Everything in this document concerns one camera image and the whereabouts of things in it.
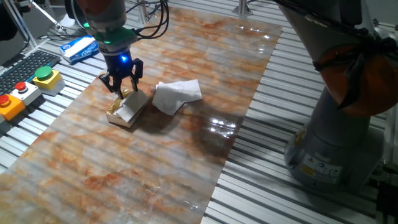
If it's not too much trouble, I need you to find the gray monitor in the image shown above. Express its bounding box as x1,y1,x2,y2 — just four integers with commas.
0,29,29,67

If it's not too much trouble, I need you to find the black arm cable harness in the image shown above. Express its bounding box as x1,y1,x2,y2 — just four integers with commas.
273,0,398,110

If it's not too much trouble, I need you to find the red button orange box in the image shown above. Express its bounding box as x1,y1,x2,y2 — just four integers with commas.
0,94,27,122

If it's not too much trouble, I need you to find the green button yellow box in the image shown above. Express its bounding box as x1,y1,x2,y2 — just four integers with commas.
32,65,66,96

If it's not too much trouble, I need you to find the small cardboard box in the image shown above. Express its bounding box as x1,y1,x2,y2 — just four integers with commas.
105,89,150,129

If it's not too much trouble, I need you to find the black round device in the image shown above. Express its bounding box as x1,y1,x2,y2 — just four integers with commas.
64,0,86,30

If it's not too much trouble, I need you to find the red button gray box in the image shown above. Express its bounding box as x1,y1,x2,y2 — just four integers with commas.
9,81,42,106

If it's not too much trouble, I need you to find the black gripper cable bundle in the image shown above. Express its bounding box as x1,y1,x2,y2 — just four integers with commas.
124,0,170,40

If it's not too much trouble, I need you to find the metal post with foot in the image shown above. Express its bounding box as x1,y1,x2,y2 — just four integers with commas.
231,0,253,17

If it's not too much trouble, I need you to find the blue white tissue pack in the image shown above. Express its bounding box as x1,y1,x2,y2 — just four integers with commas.
58,34,101,65

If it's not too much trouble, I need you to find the black computer keyboard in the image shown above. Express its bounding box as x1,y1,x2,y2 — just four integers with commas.
0,49,62,96

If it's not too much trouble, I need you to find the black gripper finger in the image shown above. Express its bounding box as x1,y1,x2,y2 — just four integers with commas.
98,73,124,100
130,58,144,93

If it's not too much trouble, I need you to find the orange marble pattern mat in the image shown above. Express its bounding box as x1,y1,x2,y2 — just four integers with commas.
0,6,283,224

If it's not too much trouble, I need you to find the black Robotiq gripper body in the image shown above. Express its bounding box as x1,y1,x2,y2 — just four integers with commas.
103,49,138,91

